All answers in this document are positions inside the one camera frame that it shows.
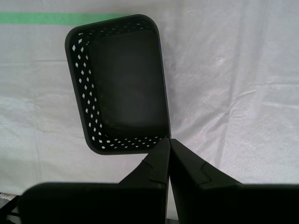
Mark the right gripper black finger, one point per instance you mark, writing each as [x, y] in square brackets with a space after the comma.
[233, 205]
[93, 203]

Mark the black perforated plastic basket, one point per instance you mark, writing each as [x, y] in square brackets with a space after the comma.
[130, 88]

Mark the white table cloth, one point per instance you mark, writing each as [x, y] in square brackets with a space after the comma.
[233, 81]

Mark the long green tape strip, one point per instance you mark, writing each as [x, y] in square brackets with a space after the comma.
[35, 18]

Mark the black metal frame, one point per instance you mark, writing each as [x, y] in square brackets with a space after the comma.
[9, 210]

